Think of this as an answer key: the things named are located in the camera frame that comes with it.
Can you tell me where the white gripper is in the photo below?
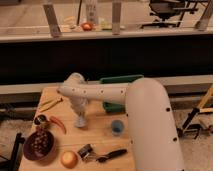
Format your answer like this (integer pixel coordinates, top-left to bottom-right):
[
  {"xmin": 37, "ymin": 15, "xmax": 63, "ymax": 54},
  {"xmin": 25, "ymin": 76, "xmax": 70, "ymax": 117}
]
[{"xmin": 71, "ymin": 98, "xmax": 88, "ymax": 116}]

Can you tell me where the light blue towel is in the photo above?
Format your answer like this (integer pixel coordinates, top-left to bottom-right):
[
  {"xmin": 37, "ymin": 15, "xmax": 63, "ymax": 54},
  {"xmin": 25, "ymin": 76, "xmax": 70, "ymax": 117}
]
[{"xmin": 74, "ymin": 115, "xmax": 86, "ymax": 128}]

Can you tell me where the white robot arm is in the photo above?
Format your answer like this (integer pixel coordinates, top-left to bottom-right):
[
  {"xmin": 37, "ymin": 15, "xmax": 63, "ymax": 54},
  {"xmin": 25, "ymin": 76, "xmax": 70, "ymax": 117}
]
[{"xmin": 58, "ymin": 73, "xmax": 186, "ymax": 171}]

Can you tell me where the green plastic tray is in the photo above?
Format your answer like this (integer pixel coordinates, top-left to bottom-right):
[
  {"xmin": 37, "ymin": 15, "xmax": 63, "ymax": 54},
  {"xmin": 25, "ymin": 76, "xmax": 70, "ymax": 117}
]
[{"xmin": 99, "ymin": 74, "xmax": 145, "ymax": 114}]

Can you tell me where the red chili pepper toy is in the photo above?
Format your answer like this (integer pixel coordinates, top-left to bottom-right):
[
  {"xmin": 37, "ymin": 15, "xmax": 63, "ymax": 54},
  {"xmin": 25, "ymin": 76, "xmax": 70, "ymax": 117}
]
[{"xmin": 49, "ymin": 116, "xmax": 67, "ymax": 134}]

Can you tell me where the yellow banana toy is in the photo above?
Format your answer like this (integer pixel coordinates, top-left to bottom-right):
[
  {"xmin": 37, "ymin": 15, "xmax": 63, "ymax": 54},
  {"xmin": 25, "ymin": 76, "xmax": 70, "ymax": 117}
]
[{"xmin": 38, "ymin": 98, "xmax": 63, "ymax": 112}]

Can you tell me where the blue small cup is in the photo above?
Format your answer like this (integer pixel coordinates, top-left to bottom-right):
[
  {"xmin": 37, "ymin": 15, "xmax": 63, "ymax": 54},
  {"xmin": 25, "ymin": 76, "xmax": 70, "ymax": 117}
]
[{"xmin": 111, "ymin": 120, "xmax": 124, "ymax": 136}]

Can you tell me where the small metal clip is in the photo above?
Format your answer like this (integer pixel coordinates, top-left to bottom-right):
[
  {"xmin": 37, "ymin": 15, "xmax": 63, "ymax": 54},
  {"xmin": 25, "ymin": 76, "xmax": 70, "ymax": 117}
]
[{"xmin": 78, "ymin": 144, "xmax": 93, "ymax": 161}]

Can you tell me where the yellow round fruit toy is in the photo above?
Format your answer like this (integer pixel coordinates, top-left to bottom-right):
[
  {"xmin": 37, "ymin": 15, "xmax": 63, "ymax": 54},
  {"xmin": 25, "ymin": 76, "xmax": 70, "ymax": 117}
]
[{"xmin": 60, "ymin": 151, "xmax": 78, "ymax": 169}]

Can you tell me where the red round background object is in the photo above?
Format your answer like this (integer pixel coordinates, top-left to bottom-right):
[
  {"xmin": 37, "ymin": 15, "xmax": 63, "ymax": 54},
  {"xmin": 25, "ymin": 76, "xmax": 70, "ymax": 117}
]
[{"xmin": 81, "ymin": 22, "xmax": 94, "ymax": 31}]

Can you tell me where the black stand base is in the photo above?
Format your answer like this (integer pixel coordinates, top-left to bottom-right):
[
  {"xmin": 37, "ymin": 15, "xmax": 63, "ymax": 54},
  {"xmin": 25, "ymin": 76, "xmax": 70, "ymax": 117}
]
[{"xmin": 176, "ymin": 84, "xmax": 213, "ymax": 138}]

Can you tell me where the black office chair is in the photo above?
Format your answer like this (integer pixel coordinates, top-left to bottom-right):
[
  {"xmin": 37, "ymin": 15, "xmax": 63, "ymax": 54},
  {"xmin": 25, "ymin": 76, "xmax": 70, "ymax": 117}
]
[{"xmin": 141, "ymin": 0, "xmax": 208, "ymax": 29}]

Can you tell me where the black handled peeler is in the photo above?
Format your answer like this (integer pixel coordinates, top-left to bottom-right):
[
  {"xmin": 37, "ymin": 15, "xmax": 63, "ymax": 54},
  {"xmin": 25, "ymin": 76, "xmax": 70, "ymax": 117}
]
[{"xmin": 93, "ymin": 149, "xmax": 127, "ymax": 163}]

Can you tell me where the black chair frame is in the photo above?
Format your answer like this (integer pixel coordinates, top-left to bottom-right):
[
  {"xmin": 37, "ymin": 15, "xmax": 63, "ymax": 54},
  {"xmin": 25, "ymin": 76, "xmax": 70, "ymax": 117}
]
[{"xmin": 0, "ymin": 133, "xmax": 25, "ymax": 171}]

